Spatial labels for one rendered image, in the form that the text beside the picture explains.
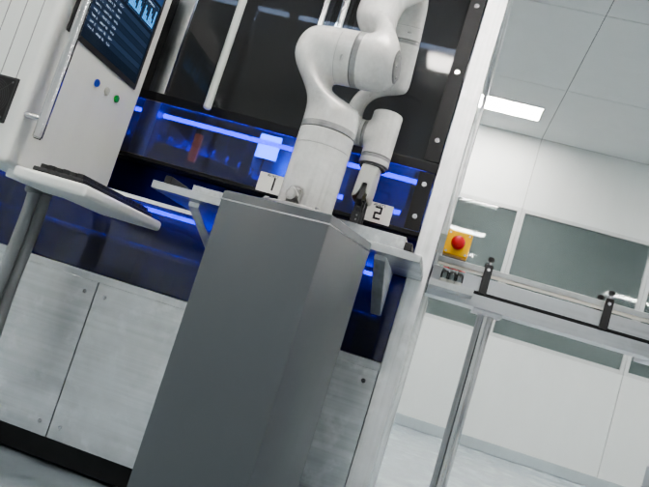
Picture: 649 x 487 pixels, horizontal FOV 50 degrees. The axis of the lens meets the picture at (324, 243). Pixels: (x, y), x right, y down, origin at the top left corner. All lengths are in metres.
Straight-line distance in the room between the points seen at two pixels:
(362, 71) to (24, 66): 0.84
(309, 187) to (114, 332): 1.01
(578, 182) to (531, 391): 1.99
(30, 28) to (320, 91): 0.78
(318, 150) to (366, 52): 0.23
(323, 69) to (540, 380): 5.44
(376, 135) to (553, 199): 5.05
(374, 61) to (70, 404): 1.40
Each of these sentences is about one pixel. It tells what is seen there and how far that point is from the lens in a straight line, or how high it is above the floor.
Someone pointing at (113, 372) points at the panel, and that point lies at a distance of 2.24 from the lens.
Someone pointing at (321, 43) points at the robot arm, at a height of 1.22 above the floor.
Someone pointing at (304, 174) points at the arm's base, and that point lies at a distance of 1.44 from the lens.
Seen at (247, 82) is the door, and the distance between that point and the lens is 2.29.
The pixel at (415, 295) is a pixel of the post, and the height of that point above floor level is 0.82.
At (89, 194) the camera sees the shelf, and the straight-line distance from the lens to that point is 1.73.
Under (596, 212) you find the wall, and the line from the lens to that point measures 6.95.
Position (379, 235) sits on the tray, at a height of 0.90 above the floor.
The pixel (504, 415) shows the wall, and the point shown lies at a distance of 6.69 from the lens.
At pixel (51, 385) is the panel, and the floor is 0.24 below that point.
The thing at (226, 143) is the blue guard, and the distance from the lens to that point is 2.23.
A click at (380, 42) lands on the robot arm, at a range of 1.52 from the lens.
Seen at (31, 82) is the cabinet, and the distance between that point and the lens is 1.88.
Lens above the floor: 0.66
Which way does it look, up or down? 6 degrees up
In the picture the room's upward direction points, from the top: 17 degrees clockwise
